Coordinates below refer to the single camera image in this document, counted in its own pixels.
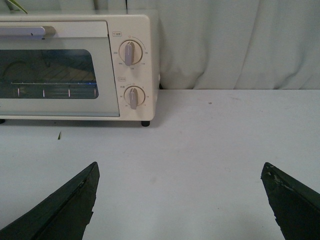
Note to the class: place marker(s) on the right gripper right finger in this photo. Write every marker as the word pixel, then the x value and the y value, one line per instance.
pixel 296 207

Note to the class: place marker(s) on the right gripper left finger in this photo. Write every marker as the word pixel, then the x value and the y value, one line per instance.
pixel 63 215

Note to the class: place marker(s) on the glass oven door with handle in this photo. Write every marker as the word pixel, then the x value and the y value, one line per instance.
pixel 58 52

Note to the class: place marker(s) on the cream toaster oven body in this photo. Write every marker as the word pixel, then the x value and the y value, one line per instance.
pixel 138 26

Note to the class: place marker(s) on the lower timer knob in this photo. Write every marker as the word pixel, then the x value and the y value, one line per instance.
pixel 134 96

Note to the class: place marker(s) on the upper temperature knob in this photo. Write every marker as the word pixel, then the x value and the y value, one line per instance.
pixel 130 52

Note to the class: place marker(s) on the white curtain backdrop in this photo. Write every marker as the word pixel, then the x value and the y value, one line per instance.
pixel 226 44

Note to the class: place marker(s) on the green spider plant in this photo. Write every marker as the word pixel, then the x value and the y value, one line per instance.
pixel 15 6

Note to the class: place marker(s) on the metal oven wire rack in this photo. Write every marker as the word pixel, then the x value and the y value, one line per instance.
pixel 49 91

